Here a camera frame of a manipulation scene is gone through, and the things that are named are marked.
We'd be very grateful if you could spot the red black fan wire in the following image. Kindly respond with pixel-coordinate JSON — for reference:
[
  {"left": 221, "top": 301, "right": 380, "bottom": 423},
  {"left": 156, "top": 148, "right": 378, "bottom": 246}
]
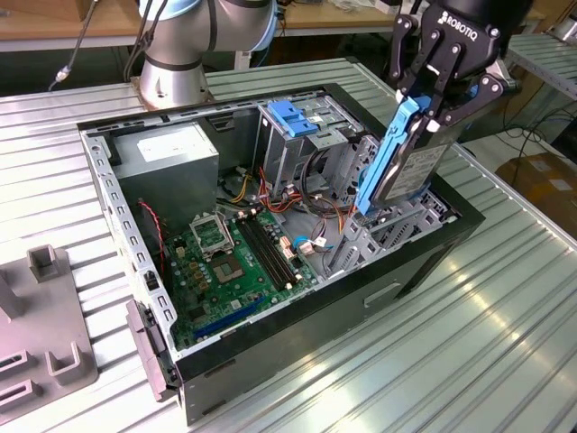
[{"left": 137, "top": 198, "right": 170, "bottom": 276}]

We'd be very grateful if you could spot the metal socket cover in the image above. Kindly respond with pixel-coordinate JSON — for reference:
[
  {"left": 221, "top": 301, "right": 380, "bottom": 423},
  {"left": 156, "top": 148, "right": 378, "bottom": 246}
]
[{"left": 188, "top": 214, "right": 234, "bottom": 259}]

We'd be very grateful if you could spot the grey case latch bar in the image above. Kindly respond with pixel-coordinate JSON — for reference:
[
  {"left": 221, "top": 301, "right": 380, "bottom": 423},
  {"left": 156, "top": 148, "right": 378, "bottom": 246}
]
[{"left": 124, "top": 297, "right": 180, "bottom": 402}]

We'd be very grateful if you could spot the grey optical drive cage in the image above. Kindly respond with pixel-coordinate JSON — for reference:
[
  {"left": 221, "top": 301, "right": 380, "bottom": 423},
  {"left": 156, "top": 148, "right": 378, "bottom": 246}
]
[{"left": 256, "top": 92, "right": 362, "bottom": 190}]

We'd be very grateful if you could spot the black cable silver connector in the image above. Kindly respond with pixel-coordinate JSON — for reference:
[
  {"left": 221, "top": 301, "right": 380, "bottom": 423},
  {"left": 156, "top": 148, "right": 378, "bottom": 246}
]
[{"left": 48, "top": 0, "right": 100, "bottom": 91}]

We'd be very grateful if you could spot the CPU socket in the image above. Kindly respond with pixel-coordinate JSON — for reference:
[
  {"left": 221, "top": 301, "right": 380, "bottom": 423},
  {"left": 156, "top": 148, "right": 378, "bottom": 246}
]
[{"left": 211, "top": 254, "right": 247, "bottom": 286}]

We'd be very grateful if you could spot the black RAM slot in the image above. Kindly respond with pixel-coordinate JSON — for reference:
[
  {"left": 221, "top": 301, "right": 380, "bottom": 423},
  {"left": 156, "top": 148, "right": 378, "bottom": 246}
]
[
  {"left": 237, "top": 219, "right": 289, "bottom": 290},
  {"left": 247, "top": 215, "right": 299, "bottom": 285}
]

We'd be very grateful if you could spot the hard disk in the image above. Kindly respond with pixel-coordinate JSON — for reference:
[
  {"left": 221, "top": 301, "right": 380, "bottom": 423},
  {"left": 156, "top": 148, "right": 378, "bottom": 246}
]
[{"left": 353, "top": 94, "right": 456, "bottom": 218}]

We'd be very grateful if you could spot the black wire loop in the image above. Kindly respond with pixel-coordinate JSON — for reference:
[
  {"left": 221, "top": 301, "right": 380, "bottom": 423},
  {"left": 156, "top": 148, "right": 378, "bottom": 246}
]
[{"left": 300, "top": 148, "right": 344, "bottom": 214}]

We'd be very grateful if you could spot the orange brown wire bundle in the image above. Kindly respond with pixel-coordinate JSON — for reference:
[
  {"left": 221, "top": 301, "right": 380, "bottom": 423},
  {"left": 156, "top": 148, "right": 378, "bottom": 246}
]
[{"left": 259, "top": 166, "right": 362, "bottom": 235}]

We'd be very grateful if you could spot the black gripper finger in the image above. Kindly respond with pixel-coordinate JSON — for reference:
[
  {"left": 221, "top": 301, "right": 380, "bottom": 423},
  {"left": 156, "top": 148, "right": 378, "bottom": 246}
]
[
  {"left": 423, "top": 40, "right": 507, "bottom": 134},
  {"left": 388, "top": 13, "right": 445, "bottom": 103}
]

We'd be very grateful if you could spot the grey parts rack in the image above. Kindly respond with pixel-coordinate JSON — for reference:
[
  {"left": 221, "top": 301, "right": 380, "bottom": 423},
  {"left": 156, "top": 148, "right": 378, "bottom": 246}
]
[{"left": 0, "top": 243, "right": 100, "bottom": 414}]

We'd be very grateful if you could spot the silver round drum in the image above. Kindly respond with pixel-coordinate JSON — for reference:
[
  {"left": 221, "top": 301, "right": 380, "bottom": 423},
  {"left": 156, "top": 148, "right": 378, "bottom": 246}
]
[{"left": 552, "top": 16, "right": 577, "bottom": 44}]

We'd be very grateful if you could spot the blue plastic drive latch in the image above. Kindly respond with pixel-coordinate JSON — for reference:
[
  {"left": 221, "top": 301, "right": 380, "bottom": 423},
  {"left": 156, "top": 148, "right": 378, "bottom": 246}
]
[{"left": 266, "top": 99, "right": 322, "bottom": 140}]

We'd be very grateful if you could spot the wooden desk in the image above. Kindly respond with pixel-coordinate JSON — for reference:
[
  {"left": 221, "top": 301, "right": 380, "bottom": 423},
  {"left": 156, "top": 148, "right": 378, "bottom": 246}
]
[{"left": 0, "top": 0, "right": 546, "bottom": 87}]

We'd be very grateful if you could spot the brown cardboard box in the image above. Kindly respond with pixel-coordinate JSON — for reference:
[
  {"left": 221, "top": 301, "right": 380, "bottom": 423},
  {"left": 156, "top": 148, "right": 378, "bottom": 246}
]
[{"left": 495, "top": 152, "right": 577, "bottom": 217}]

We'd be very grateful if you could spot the green motherboard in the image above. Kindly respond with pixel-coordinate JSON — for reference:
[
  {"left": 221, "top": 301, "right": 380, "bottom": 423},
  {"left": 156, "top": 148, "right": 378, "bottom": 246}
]
[{"left": 162, "top": 207, "right": 322, "bottom": 351}]

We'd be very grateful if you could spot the black camera cable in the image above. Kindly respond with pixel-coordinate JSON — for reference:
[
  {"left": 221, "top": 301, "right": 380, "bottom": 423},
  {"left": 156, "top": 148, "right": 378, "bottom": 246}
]
[{"left": 122, "top": 0, "right": 170, "bottom": 87}]

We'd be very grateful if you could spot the grey perforated disk bay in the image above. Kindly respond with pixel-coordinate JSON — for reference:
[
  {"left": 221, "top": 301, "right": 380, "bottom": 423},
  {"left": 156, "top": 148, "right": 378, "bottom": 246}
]
[{"left": 324, "top": 134, "right": 456, "bottom": 281}]

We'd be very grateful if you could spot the yellow black wire bundle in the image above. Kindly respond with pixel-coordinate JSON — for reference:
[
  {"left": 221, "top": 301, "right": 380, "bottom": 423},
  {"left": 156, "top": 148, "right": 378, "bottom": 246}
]
[{"left": 215, "top": 170, "right": 262, "bottom": 208}]

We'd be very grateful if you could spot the short blue wire white plug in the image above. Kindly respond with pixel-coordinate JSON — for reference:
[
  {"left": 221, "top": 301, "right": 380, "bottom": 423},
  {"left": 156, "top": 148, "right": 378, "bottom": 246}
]
[{"left": 291, "top": 235, "right": 335, "bottom": 257}]

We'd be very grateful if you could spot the metal slat side table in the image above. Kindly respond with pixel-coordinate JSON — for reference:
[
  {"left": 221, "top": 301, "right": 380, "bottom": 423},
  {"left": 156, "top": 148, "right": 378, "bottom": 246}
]
[{"left": 499, "top": 33, "right": 577, "bottom": 103}]

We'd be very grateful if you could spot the blue expansion slot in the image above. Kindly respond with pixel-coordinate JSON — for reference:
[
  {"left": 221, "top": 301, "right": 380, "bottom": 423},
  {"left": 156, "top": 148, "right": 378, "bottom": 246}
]
[{"left": 193, "top": 295, "right": 265, "bottom": 339}]

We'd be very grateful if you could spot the grey power supply unit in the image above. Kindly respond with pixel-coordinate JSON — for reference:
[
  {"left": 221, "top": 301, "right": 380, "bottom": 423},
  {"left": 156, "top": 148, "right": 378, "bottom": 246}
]
[{"left": 110, "top": 121, "right": 221, "bottom": 235}]

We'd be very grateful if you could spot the black open PC case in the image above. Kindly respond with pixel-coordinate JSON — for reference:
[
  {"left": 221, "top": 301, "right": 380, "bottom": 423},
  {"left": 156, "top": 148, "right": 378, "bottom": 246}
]
[{"left": 75, "top": 82, "right": 487, "bottom": 428}]

